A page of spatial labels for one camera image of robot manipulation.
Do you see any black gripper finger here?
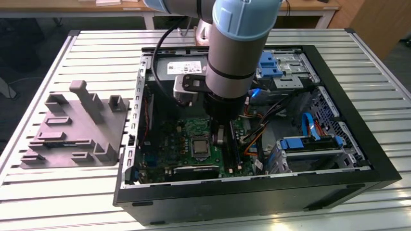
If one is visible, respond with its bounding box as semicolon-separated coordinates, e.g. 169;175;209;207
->
212;124;226;146

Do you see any silver green CPU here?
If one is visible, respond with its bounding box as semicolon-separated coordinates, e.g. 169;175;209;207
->
193;140;209;154

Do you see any black CPU socket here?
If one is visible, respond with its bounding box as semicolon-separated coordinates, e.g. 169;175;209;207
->
189;136;212;161

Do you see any black RAM slot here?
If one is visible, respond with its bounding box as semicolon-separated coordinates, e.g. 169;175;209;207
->
228;122;240;172
224;134;236;172
221;145;232;172

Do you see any RAM stick with blue label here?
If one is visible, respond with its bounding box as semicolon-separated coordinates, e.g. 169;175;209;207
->
230;121;244;170

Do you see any green motherboard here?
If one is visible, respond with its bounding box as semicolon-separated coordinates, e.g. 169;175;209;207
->
136;113;256;185

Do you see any black graphics card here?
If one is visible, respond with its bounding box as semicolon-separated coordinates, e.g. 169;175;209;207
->
165;164;221;183

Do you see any grey power supply unit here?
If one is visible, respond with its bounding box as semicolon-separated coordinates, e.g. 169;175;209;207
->
145;56;209;116

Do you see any grey metal drive cage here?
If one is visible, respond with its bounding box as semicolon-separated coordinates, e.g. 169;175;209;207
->
273;134;372;174
253;49;321;104

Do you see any blue disk carrier with disk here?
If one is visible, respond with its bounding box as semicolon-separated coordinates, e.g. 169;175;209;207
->
279;135;343;152

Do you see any blue plastic drive carrier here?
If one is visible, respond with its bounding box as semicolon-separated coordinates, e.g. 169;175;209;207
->
257;51;284;78

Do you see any black PC case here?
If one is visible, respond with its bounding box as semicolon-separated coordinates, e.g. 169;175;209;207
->
112;44;403;226

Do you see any grey parts rack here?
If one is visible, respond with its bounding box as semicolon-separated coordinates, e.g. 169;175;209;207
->
18;80;132;170

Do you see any green RAM stick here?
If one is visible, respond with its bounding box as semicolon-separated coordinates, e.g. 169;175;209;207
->
42;141;80;148

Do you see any brown wooden cabinet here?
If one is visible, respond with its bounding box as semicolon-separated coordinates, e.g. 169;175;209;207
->
327;0;411;61

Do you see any orange wire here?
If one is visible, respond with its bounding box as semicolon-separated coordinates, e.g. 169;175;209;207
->
242;141;259;157

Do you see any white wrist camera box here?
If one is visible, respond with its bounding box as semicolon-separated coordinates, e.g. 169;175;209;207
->
172;74;208;106

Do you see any black cable bundle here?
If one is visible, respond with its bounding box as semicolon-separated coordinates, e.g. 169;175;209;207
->
240;84;317;145

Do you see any red black twisted wire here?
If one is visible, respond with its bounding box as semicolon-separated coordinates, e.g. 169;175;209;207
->
142;97;152;142

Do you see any blue flat data cable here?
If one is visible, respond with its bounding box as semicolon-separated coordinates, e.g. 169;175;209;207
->
300;112;321;141

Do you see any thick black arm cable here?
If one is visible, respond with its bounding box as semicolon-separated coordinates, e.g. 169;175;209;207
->
150;23;185;108

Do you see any wooden desk with white frame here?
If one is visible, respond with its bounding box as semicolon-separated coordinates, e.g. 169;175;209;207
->
0;0;341;30

